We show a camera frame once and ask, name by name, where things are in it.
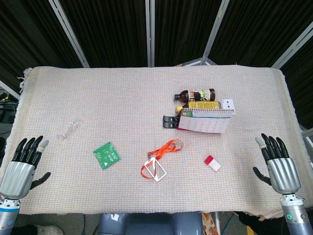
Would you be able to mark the beige woven tablecloth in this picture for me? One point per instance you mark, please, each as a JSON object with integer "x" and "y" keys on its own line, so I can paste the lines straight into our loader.
{"x": 146, "y": 142}

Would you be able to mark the black folding screen with frame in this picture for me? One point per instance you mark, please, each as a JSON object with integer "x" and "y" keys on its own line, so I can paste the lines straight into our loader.
{"x": 156, "y": 29}

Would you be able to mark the yellow box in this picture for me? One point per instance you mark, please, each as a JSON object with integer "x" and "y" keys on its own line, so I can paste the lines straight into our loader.
{"x": 199, "y": 105}

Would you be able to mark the green sachet packet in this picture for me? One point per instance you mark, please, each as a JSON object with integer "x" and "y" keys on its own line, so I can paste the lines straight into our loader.
{"x": 106, "y": 156}

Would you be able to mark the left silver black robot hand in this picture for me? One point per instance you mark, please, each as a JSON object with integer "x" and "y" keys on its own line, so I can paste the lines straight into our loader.
{"x": 18, "y": 175}

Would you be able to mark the diamonds playing card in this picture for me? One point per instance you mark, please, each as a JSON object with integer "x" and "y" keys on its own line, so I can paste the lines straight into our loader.
{"x": 228, "y": 104}

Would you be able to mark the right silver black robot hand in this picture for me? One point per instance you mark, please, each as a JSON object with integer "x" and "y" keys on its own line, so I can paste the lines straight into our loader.
{"x": 283, "y": 175}

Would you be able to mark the spiral desk calendar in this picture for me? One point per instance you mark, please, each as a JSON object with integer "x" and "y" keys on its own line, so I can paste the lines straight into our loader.
{"x": 205, "y": 120}

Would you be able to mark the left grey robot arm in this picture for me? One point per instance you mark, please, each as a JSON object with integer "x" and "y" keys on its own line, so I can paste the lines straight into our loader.
{"x": 8, "y": 215}

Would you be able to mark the red white small box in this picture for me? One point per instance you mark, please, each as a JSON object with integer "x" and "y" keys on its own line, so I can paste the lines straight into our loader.
{"x": 212, "y": 163}

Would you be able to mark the grey robot torso base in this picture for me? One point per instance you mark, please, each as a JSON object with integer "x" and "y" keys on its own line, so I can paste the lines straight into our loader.
{"x": 150, "y": 224}

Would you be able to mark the clear plastic wrapper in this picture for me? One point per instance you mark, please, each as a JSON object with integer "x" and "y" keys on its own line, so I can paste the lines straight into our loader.
{"x": 69, "y": 129}

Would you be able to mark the dark tea bottle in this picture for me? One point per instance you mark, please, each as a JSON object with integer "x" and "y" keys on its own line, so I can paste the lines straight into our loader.
{"x": 195, "y": 95}

